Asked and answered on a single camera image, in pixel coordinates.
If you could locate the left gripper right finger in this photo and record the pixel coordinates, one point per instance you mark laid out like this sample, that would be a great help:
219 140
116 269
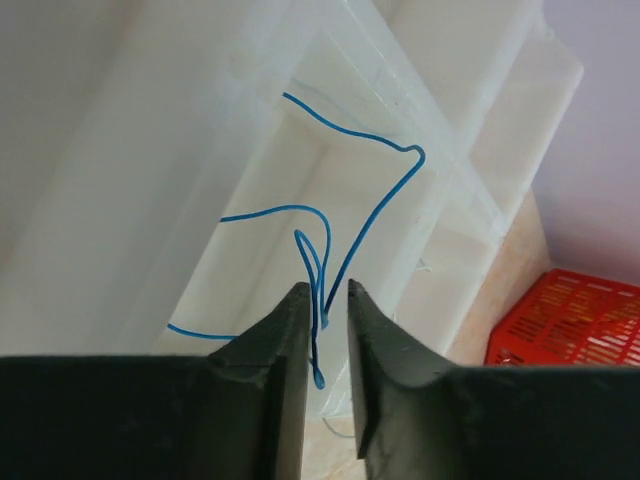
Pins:
418 415

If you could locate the white compartment tray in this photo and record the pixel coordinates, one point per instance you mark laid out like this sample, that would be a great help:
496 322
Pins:
157 158

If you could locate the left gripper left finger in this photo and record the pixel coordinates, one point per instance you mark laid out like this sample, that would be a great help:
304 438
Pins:
237 413

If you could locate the red plastic basket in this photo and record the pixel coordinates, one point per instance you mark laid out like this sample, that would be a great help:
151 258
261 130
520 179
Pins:
568 318

